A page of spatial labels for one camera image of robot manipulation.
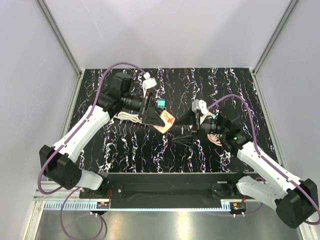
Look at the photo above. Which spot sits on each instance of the black marbled table mat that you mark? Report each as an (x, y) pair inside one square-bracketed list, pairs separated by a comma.
[(127, 147)]

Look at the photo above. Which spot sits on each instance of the slotted cable duct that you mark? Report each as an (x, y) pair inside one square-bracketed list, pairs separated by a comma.
[(77, 205)]

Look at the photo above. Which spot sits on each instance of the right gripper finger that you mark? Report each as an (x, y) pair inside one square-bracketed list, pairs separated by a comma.
[(185, 139), (188, 119)]

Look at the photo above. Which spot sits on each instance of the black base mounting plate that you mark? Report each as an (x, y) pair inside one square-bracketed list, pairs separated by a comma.
[(167, 191)]

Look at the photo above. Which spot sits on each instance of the blue plug adapter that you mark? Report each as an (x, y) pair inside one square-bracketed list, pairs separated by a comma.
[(161, 104)]

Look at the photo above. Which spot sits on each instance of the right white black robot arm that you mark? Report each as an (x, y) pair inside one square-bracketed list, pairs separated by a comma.
[(294, 200)]

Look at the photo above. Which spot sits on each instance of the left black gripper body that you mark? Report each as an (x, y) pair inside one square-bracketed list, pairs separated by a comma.
[(143, 108)]

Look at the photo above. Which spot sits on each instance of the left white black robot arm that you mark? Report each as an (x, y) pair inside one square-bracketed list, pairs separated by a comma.
[(58, 162)]

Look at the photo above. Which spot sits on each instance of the right aluminium frame post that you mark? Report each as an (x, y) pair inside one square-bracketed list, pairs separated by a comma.
[(275, 35)]

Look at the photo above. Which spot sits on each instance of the beige cube adapter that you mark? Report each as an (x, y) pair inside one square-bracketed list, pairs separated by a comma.
[(168, 120)]

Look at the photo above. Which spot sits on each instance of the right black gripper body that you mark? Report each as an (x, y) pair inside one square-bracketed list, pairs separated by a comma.
[(197, 128)]

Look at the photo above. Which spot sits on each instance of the left aluminium frame post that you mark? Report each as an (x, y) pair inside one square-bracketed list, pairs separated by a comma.
[(58, 35)]

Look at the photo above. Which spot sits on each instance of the aluminium frame post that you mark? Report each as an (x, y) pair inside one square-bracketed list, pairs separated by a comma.
[(275, 35), (58, 35)]

